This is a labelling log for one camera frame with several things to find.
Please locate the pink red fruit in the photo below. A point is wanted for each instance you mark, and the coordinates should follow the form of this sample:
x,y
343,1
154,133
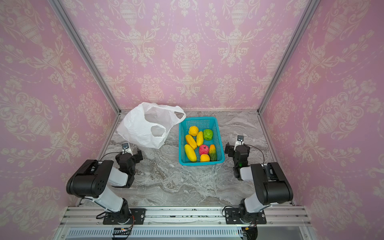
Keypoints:
x,y
204,150

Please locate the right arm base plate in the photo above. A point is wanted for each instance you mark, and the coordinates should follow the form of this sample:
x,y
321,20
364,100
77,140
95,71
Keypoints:
x,y
235,216

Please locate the white plastic bag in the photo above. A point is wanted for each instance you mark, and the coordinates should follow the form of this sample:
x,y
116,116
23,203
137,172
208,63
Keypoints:
x,y
148,125

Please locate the corner aluminium post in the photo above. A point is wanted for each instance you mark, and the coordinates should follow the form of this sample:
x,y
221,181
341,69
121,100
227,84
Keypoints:
x,y
74,35
296,37

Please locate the aluminium front rail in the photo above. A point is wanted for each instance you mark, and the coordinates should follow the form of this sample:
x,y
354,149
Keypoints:
x,y
280,216

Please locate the left corner aluminium post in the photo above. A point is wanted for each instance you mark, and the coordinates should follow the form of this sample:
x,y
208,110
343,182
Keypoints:
x,y
74,35

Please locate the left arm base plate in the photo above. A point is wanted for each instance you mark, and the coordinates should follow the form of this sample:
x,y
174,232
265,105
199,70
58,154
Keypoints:
x,y
135,216

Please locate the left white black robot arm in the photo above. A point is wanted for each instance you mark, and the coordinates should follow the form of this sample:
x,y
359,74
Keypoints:
x,y
91,182

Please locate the right corner aluminium post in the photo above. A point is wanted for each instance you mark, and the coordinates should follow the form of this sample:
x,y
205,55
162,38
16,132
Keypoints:
x,y
296,37

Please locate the yellow orange bell pepper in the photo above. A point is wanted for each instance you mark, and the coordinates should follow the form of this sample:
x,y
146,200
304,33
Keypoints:
x,y
204,158

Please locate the yellow banana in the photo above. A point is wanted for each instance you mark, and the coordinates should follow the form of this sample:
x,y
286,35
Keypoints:
x,y
191,141

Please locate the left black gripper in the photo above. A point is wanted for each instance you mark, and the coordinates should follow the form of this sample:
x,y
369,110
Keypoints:
x,y
137,159

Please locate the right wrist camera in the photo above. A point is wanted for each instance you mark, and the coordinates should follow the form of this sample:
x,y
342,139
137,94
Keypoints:
x,y
239,141

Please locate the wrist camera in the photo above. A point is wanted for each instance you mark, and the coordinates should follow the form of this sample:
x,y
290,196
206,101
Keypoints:
x,y
239,141
126,149

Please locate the orange green mango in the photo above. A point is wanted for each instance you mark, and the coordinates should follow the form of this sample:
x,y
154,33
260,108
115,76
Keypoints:
x,y
213,153

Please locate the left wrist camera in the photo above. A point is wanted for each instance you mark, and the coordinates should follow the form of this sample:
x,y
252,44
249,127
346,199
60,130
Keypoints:
x,y
126,149

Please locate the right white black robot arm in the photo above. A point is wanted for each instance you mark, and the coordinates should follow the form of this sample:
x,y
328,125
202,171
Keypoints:
x,y
270,183

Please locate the yellow lemon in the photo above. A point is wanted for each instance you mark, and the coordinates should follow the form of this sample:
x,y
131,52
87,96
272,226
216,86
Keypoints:
x,y
190,153

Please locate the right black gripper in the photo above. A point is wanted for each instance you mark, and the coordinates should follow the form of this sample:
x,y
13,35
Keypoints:
x,y
233,151

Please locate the green apple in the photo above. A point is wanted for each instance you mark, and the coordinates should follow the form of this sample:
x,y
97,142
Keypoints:
x,y
208,134

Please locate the teal plastic basket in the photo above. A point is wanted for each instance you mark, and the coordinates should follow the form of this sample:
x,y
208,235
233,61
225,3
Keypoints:
x,y
202,123

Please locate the perforated white vent strip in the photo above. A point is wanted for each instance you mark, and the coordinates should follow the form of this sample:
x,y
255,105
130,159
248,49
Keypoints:
x,y
153,232

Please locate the round yellow citrus fruit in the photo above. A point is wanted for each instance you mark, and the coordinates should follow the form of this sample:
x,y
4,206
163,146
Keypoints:
x,y
193,131

